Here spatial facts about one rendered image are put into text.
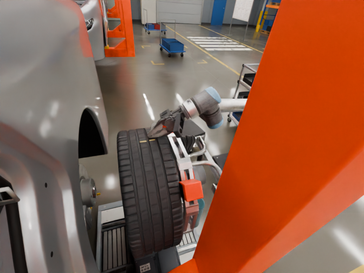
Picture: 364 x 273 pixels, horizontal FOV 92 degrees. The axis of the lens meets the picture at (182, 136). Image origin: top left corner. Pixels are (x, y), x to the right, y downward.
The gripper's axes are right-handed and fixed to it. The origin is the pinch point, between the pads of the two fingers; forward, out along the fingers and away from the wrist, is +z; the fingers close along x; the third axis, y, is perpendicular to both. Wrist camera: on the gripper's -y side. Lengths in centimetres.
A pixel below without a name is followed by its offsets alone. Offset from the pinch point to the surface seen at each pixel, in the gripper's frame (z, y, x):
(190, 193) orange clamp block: -4.4, -27.2, -15.3
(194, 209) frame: -0.5, -26.9, -28.5
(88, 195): 42.9, -2.2, -10.2
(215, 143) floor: -45, 114, -151
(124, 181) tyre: 15.1, -17.9, 0.2
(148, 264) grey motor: 45, -23, -65
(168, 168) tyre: -0.8, -16.3, -7.9
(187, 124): -22, 122, -99
